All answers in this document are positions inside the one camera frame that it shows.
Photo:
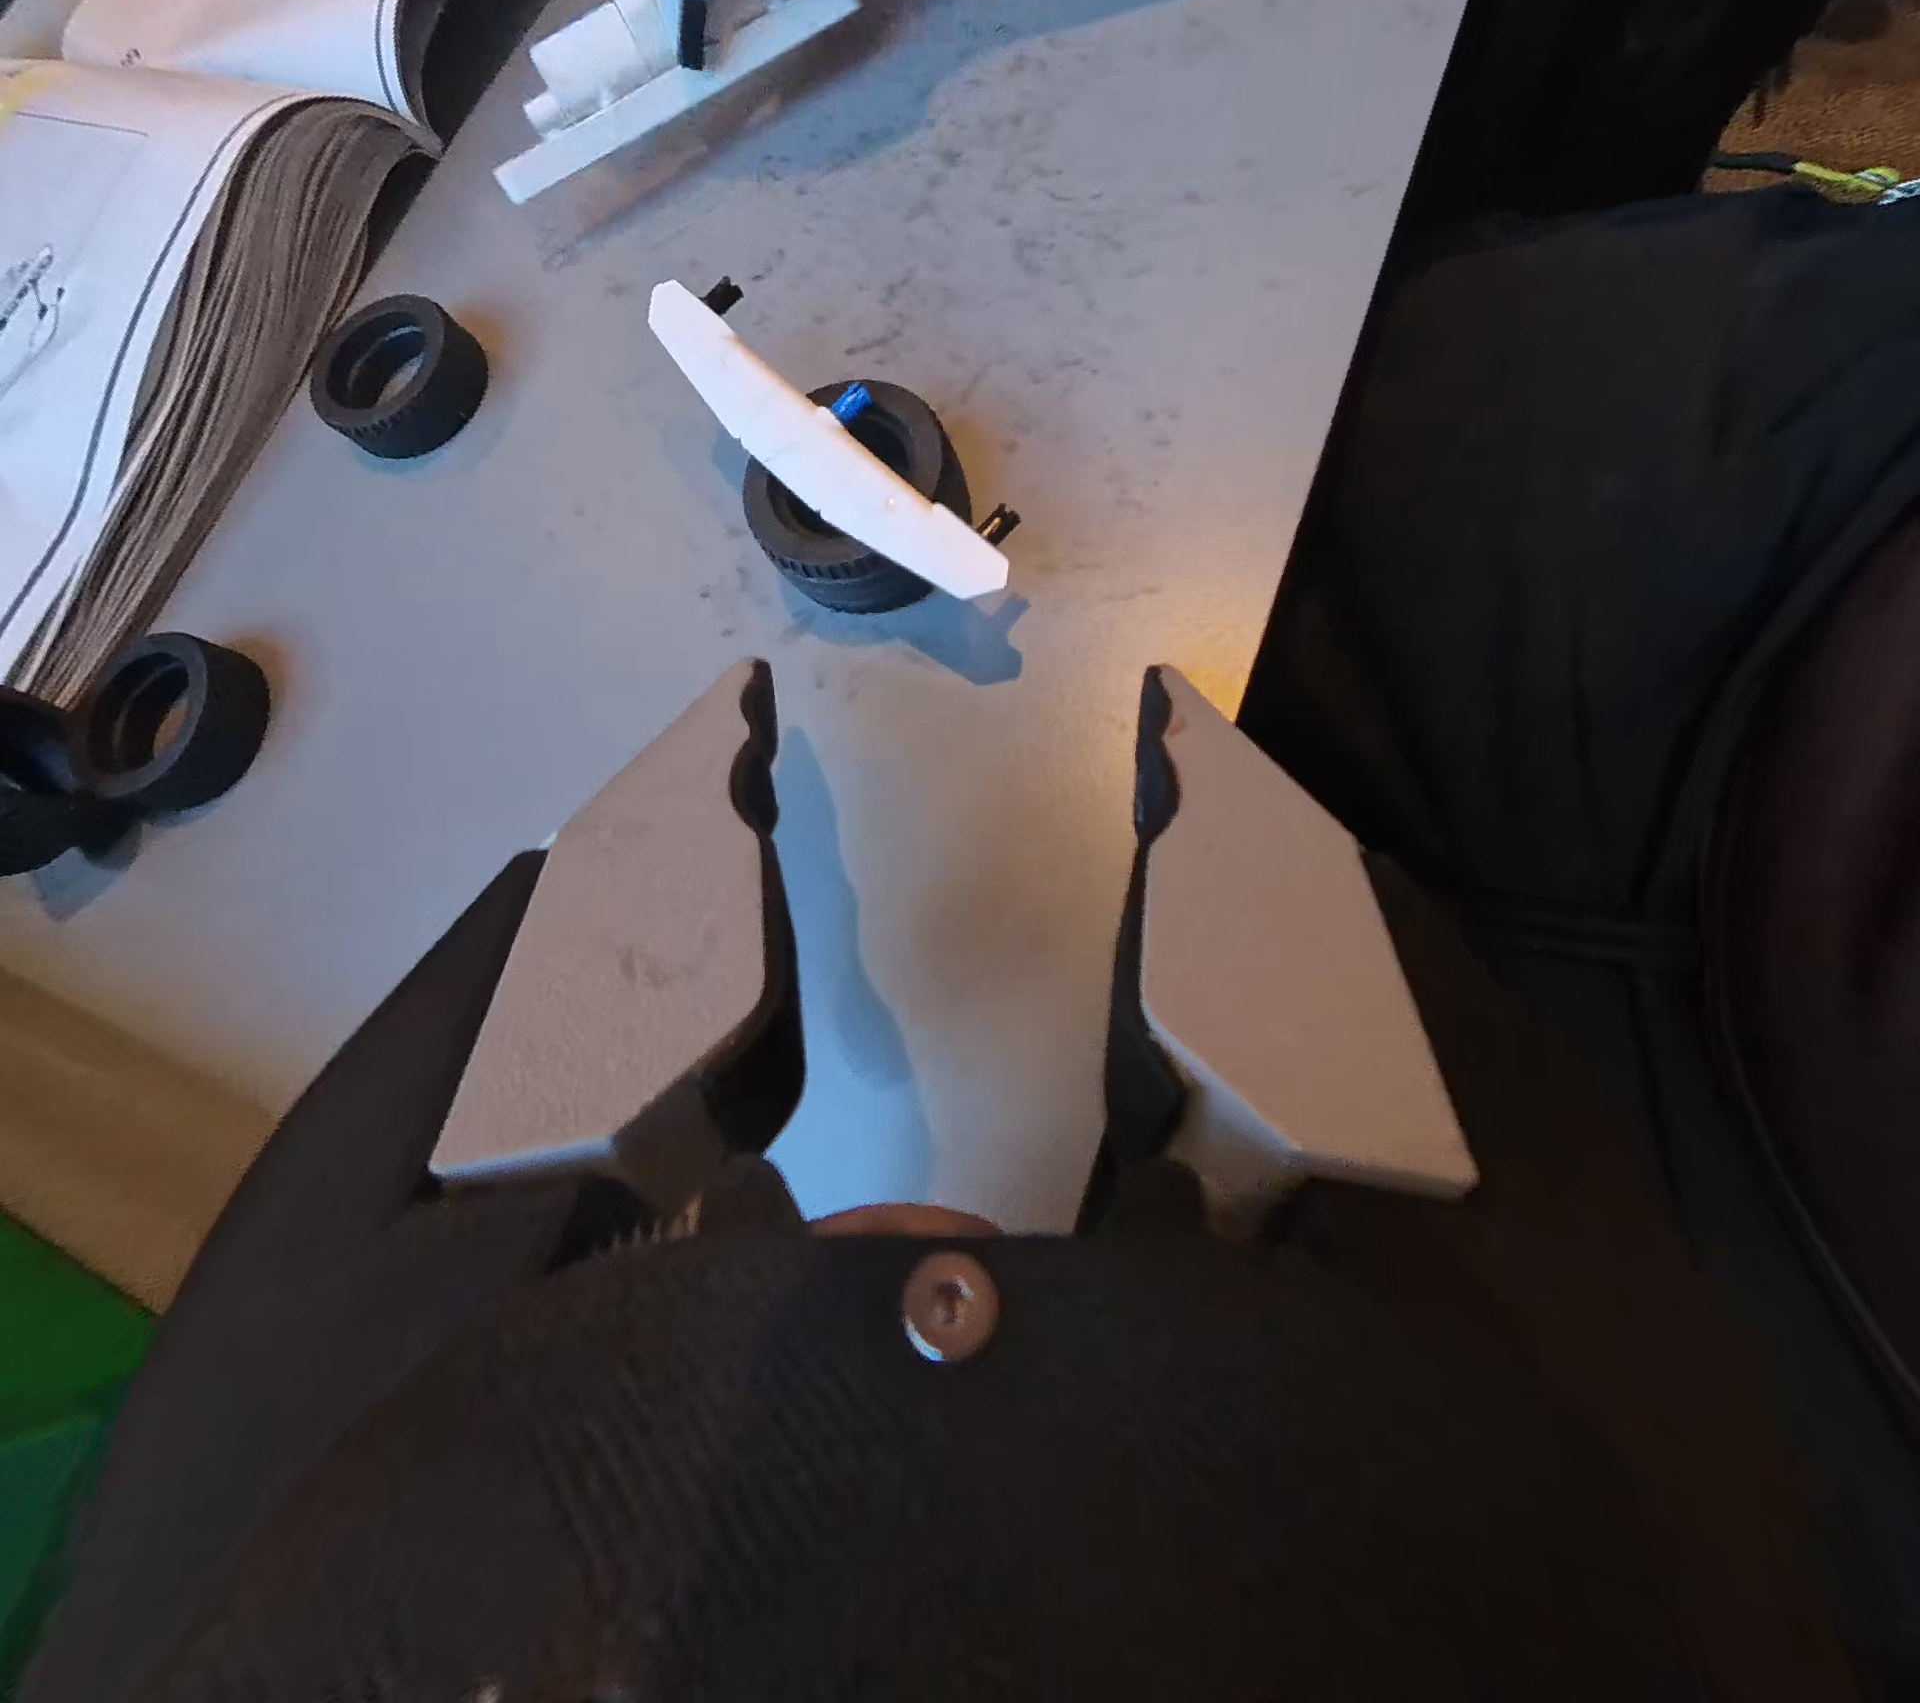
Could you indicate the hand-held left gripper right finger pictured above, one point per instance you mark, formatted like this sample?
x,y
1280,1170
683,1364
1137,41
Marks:
x,y
1290,984

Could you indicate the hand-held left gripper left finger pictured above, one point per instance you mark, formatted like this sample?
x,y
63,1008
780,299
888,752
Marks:
x,y
615,984

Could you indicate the white hinged brick assembly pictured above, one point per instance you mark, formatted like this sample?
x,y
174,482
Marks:
x,y
631,107

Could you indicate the blue toy pin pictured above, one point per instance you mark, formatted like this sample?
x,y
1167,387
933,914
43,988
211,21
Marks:
x,y
853,399

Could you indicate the white curved toy beam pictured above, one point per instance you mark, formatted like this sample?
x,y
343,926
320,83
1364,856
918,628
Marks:
x,y
811,442

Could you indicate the grey desk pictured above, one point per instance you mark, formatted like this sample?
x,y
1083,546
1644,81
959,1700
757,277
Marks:
x,y
1051,159

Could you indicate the black toy tyre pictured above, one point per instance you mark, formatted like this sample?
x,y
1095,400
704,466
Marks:
x,y
31,818
450,399
232,714
841,578

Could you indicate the thick open instruction booklet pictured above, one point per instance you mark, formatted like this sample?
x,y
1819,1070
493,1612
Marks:
x,y
194,279

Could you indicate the green plastic bin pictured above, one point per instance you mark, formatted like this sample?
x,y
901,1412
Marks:
x,y
61,1358

